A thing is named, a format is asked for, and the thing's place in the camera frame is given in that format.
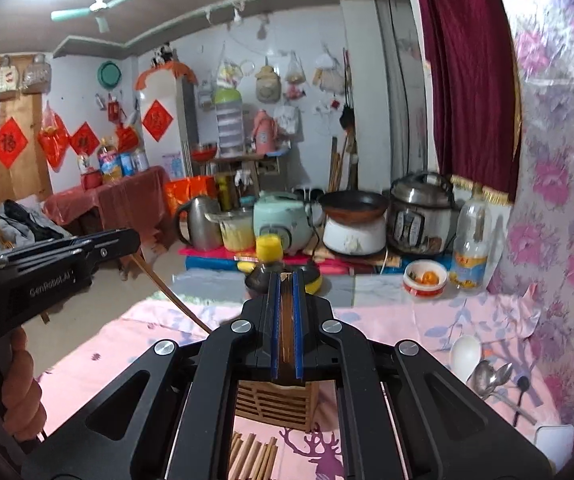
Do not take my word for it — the red covered side table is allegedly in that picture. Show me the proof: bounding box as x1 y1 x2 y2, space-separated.
43 166 174 259

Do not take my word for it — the clear oil bottle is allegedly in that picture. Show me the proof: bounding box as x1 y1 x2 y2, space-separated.
450 183 492 290

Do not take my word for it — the stacked steamer with green lid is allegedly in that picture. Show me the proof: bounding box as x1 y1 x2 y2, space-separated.
214 88 246 157

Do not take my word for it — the white ceramic spoon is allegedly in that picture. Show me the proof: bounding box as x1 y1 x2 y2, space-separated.
450 335 482 382

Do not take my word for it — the white cooker with frying pan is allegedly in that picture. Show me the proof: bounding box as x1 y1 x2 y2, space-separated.
318 190 389 257

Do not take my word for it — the pink thermos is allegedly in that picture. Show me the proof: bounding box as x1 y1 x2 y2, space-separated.
252 110 278 155

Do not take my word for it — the pink deer print tablecloth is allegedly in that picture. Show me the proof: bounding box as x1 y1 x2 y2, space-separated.
22 284 552 479

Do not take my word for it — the chair with clothes pile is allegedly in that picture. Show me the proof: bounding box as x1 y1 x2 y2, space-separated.
0 200 72 249

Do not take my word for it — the mint green rice cooker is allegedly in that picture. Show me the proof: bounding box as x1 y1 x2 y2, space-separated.
253 192 313 255

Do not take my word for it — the white refrigerator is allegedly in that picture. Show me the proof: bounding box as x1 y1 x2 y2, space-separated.
135 61 199 180

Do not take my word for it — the steel electric kettle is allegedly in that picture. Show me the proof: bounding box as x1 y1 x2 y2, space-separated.
174 195 223 252

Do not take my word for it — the dark soy sauce bottle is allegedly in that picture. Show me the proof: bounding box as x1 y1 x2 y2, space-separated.
243 233 321 294

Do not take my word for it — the dark red curtain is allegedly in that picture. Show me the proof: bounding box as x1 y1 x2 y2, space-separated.
419 0 521 202

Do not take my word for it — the red white bowl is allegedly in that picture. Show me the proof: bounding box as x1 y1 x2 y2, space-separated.
403 260 448 299

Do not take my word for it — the person's left hand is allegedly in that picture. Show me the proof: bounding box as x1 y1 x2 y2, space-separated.
2 327 47 442

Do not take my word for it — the black silver pressure cooker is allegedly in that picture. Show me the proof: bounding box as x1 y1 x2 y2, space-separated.
387 171 456 257

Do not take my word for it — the wooden slatted utensil holder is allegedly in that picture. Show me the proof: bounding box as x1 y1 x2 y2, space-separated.
236 382 319 432

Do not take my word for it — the green ceiling fan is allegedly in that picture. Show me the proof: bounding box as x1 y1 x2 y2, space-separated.
50 0 130 34

